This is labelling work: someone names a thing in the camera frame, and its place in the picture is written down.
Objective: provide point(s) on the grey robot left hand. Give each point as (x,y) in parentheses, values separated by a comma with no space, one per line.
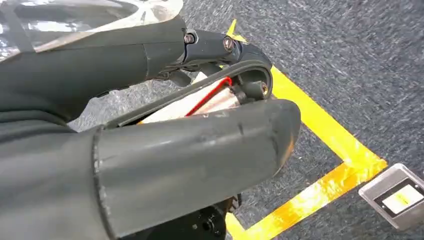
(185,159)

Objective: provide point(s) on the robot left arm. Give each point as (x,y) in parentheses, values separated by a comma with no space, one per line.
(23,122)

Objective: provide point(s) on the yellow floor tape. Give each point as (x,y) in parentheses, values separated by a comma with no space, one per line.
(318,122)

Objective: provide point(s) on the steel floor socket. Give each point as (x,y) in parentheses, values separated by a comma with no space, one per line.
(397,198)

